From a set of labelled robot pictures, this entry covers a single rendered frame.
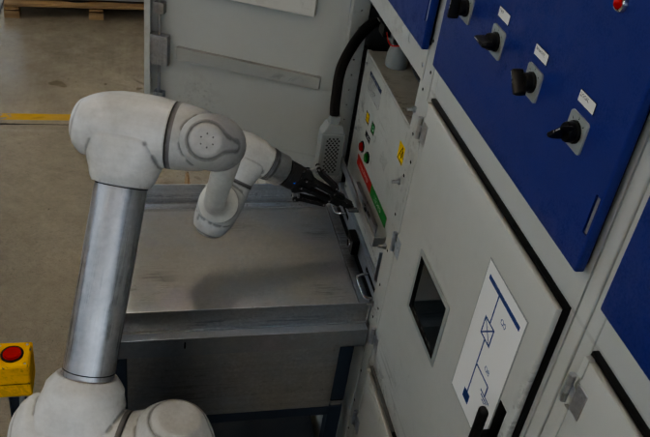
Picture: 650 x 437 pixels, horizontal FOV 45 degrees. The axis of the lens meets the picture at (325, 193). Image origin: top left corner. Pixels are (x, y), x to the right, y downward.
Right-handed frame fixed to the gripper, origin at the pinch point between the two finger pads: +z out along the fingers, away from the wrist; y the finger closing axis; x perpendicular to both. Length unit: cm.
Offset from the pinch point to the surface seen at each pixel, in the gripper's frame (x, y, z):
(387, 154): 9.1, -22.1, -4.5
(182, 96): -54, 18, -38
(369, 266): 15.5, 6.8, 10.7
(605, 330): 111, -52, -27
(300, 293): 17.5, 22.4, -2.2
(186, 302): 19, 38, -29
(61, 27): -349, 142, -37
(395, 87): -0.4, -35.8, -9.9
